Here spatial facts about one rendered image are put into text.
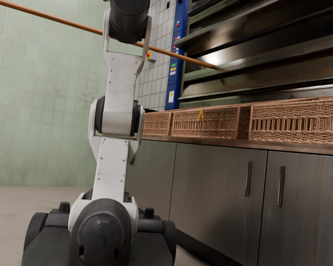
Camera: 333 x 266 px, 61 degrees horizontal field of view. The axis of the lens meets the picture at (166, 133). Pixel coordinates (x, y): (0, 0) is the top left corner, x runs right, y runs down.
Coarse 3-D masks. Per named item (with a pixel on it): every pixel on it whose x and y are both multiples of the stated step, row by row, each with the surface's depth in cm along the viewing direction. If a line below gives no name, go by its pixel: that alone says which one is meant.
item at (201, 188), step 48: (144, 144) 188; (192, 144) 144; (240, 144) 116; (288, 144) 98; (144, 192) 181; (192, 192) 140; (240, 192) 114; (288, 192) 96; (192, 240) 143; (240, 240) 111; (288, 240) 95
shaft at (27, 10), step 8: (0, 0) 148; (16, 8) 152; (24, 8) 154; (40, 16) 159; (48, 16) 160; (56, 16) 163; (72, 24) 168; (80, 24) 170; (96, 32) 176; (152, 48) 198; (176, 56) 209; (184, 56) 213; (200, 64) 222; (208, 64) 226
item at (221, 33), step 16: (272, 0) 162; (288, 0) 156; (304, 0) 153; (320, 0) 150; (240, 16) 182; (256, 16) 177; (272, 16) 173; (288, 16) 169; (208, 32) 211; (224, 32) 205; (240, 32) 199; (256, 32) 194; (192, 48) 243; (208, 48) 235
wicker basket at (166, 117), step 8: (152, 112) 231; (160, 112) 235; (168, 112) 177; (144, 120) 202; (152, 120) 193; (160, 120) 184; (168, 120) 177; (144, 128) 201; (152, 128) 192; (160, 128) 183; (168, 128) 175
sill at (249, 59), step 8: (312, 40) 154; (320, 40) 150; (328, 40) 147; (288, 48) 166; (296, 48) 162; (304, 48) 158; (256, 56) 186; (264, 56) 181; (224, 64) 212; (232, 64) 204; (192, 72) 245; (200, 72) 235
